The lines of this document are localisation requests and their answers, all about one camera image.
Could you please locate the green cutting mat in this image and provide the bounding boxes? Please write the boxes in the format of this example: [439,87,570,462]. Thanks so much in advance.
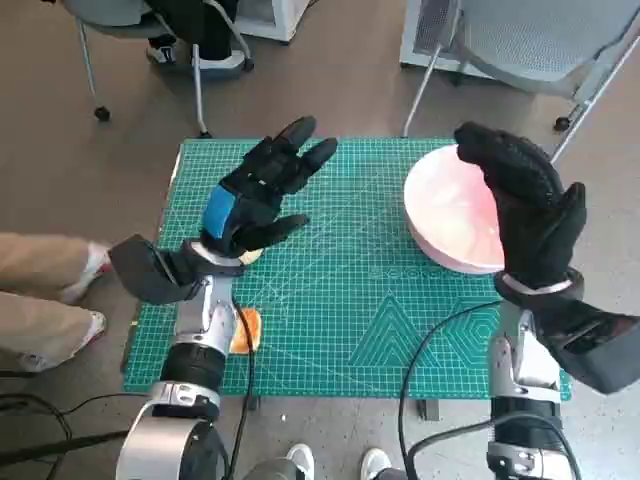
[122,138,574,401]

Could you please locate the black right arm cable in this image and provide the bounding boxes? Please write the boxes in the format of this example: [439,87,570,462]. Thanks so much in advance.
[398,299,504,480]

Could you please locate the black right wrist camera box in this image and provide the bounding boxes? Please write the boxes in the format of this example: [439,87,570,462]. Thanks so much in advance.
[537,294,640,396]

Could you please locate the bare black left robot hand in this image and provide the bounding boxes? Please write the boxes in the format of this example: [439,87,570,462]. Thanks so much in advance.
[199,115,339,259]

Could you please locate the black flat bar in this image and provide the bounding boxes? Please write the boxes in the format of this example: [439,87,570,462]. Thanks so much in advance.
[0,432,129,464]

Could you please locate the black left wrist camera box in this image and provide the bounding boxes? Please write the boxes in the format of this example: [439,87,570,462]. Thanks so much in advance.
[107,233,206,306]

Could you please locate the black floor cable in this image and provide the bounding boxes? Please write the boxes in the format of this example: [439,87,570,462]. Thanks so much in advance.
[0,392,151,466]

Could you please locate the long braided toy bread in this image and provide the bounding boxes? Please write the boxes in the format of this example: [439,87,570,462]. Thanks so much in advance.
[229,308,264,354]

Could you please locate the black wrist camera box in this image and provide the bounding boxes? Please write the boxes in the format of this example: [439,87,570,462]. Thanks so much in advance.
[107,233,206,306]
[537,294,640,396]

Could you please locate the pink bowl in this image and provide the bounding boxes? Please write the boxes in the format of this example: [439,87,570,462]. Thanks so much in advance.
[402,144,506,275]

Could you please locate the grey mesh chair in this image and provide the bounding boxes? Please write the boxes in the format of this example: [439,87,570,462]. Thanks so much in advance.
[402,0,640,166]

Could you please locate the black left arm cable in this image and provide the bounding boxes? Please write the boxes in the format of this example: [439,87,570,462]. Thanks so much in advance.
[227,294,259,480]

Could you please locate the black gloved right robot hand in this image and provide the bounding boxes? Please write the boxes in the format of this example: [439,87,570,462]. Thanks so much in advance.
[453,121,587,290]

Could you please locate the grey chair with castors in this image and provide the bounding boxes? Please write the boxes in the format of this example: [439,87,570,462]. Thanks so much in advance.
[62,0,256,139]

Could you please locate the white shoe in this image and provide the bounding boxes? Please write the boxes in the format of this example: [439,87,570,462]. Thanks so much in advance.
[360,447,394,480]
[285,443,316,480]

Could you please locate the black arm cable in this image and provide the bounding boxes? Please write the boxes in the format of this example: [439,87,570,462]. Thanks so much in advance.
[398,299,504,480]
[227,294,259,480]

